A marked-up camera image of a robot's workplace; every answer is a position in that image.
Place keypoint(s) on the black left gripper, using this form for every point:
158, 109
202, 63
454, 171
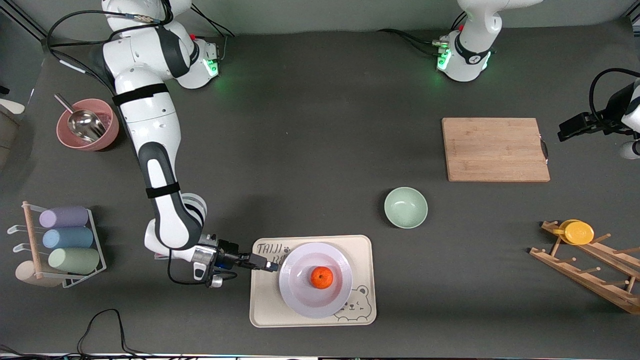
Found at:
608, 118

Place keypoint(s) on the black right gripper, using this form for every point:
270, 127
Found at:
227, 255

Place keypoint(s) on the white round plate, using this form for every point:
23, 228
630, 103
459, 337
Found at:
300, 295

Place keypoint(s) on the orange fruit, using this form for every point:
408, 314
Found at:
321, 278

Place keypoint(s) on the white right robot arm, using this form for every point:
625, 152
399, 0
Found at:
150, 125

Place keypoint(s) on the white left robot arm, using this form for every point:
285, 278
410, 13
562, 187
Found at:
470, 50

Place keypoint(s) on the beige bear print tray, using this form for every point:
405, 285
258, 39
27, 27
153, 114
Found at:
265, 310

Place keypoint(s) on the wooden cutting board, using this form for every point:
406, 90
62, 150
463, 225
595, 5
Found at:
492, 150

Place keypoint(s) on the pink folded cloth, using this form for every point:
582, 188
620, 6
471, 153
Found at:
160, 257

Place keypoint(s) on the yellow cup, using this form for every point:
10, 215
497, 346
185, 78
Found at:
579, 233

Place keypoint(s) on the wooden peg drying rack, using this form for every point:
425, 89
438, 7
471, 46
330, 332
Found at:
590, 280

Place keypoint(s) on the pale green bowl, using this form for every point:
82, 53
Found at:
406, 208

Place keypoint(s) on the light green cup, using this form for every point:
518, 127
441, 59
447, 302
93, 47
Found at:
75, 260

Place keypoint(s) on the blue cup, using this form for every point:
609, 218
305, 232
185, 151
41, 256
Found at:
67, 238

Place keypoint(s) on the pink bowl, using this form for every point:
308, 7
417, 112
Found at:
107, 135

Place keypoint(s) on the purple cup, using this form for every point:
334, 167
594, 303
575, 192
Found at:
64, 217

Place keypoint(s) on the metal scoop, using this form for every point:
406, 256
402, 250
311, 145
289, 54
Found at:
85, 125

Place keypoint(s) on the wooden rack rod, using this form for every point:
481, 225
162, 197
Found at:
32, 240

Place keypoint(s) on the beige cup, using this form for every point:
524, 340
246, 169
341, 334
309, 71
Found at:
27, 274

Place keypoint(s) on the beige rounded object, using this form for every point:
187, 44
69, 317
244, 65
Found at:
10, 106

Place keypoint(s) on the black metal frame bar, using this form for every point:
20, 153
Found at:
25, 24

